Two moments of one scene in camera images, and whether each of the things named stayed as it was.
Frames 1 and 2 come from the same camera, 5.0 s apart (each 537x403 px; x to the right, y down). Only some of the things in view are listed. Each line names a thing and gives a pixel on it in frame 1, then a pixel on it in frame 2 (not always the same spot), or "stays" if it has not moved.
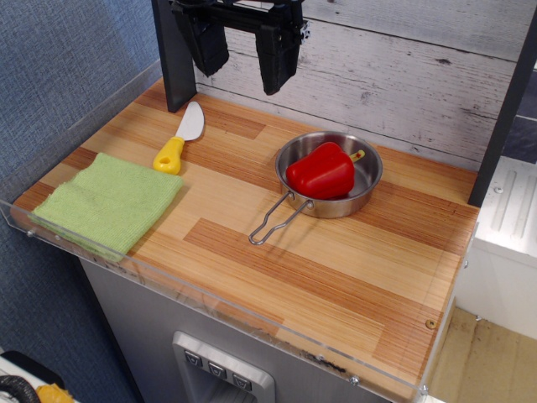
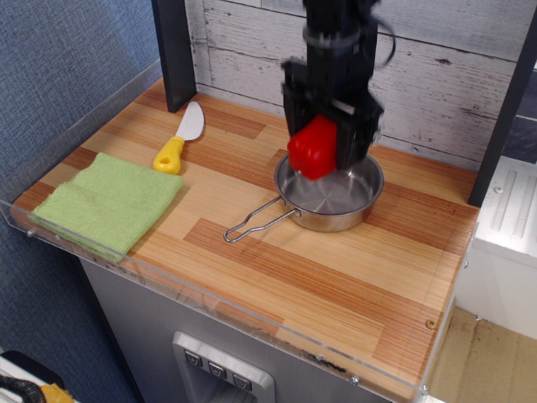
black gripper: [279, 24] → [336, 73]
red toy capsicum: [323, 171] → [312, 146]
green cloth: [109, 204] stays
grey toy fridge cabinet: [142, 321] stays
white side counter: [498, 280] stays
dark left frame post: [178, 64] stays
